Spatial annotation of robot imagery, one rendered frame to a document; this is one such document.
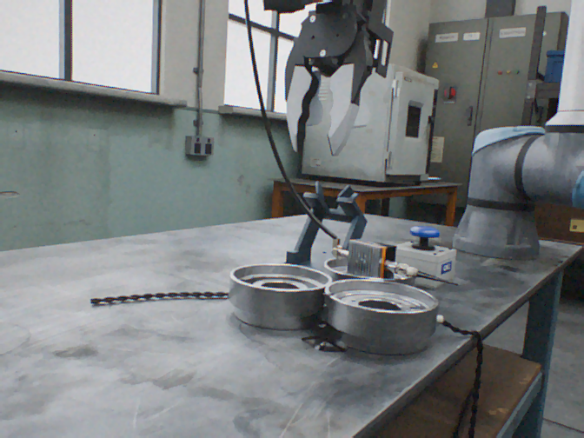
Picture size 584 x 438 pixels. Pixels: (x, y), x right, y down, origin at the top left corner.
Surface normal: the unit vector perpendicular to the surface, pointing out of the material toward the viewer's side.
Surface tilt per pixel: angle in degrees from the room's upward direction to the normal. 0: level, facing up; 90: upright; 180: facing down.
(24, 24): 90
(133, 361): 0
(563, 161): 90
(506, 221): 72
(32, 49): 90
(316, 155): 90
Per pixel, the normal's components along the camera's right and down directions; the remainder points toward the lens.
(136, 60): 0.80, 0.14
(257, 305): -0.37, 0.11
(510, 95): -0.60, 0.07
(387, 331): -0.03, 0.14
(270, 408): 0.07, -0.99
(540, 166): -0.85, -0.04
